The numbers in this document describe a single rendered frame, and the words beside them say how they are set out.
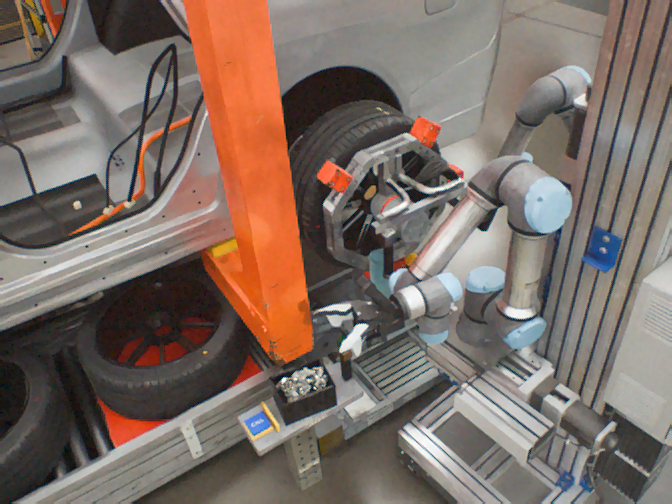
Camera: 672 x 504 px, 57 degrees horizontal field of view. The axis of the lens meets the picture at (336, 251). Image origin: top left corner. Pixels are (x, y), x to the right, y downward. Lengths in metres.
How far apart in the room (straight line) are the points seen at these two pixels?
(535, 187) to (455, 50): 1.41
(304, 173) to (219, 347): 0.74
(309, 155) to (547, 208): 1.09
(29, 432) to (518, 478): 1.71
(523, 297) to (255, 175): 0.80
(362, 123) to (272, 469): 1.42
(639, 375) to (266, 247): 1.10
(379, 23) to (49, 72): 2.07
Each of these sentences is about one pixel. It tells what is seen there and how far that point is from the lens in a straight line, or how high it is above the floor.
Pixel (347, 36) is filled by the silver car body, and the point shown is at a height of 1.41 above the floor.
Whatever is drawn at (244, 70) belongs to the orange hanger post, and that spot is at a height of 1.64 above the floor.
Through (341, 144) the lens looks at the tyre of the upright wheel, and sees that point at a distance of 2.25.
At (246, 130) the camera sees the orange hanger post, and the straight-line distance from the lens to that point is 1.70.
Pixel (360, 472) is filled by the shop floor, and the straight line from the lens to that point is 2.63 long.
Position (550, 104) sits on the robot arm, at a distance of 2.14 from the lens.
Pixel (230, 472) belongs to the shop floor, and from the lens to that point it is 2.71.
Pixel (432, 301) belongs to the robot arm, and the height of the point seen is 1.23.
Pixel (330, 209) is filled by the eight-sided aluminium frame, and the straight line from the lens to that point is 2.22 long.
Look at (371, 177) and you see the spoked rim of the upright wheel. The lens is 2.40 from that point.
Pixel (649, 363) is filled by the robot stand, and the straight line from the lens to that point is 1.78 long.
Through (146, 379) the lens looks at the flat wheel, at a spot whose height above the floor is 0.50.
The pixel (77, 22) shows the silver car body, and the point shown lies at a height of 1.15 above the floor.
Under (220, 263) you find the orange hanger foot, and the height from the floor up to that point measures 0.68.
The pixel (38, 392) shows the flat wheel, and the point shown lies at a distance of 2.56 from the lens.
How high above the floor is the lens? 2.27
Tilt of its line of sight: 40 degrees down
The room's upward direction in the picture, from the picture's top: 5 degrees counter-clockwise
